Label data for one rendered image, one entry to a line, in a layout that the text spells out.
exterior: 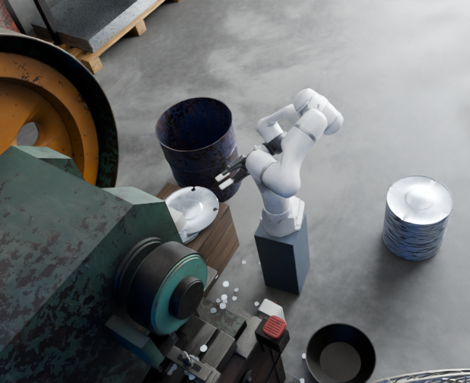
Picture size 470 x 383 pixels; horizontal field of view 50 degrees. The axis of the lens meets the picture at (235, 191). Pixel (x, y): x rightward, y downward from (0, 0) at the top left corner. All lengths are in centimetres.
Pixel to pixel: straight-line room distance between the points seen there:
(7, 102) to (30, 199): 40
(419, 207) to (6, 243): 184
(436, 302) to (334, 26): 234
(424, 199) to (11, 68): 182
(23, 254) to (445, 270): 205
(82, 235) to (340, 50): 309
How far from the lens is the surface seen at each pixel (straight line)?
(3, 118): 146
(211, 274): 172
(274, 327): 162
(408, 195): 248
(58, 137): 158
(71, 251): 99
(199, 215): 239
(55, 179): 113
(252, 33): 415
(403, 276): 259
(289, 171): 187
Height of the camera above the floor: 223
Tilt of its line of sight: 49 degrees down
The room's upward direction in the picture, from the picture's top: 14 degrees counter-clockwise
